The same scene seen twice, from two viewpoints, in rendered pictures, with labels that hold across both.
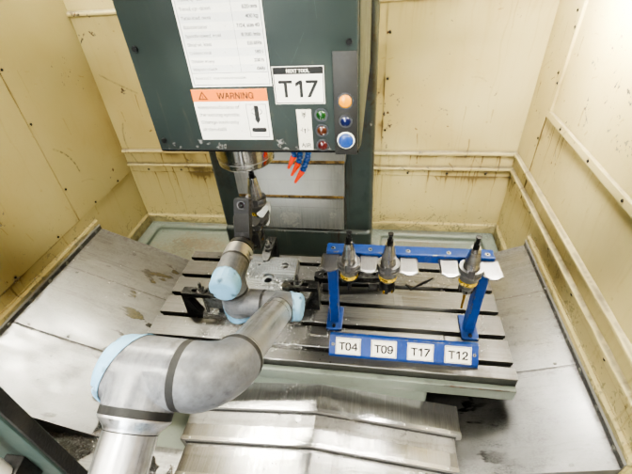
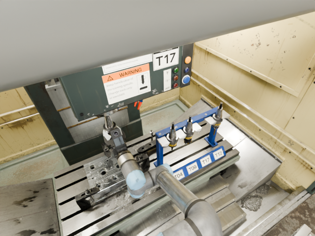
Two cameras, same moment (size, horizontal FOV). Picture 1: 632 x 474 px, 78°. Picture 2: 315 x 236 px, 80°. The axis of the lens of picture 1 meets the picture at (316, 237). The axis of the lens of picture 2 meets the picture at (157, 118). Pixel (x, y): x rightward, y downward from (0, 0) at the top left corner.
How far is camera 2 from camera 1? 0.51 m
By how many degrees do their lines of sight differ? 29
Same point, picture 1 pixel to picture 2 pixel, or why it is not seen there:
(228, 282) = (141, 178)
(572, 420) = (258, 156)
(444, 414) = (218, 180)
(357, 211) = (133, 111)
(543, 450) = (256, 172)
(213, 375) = (218, 228)
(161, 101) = (79, 89)
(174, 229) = (9, 166)
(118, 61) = not seen: outside the picture
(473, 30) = not seen: hidden behind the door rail
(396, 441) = (212, 202)
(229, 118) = (126, 86)
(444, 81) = not seen: hidden behind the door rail
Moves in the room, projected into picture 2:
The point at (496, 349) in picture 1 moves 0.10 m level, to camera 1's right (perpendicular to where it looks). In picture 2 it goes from (225, 144) to (233, 137)
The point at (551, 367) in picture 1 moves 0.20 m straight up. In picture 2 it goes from (240, 141) to (247, 123)
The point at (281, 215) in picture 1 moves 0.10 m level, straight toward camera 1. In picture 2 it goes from (95, 129) to (102, 136)
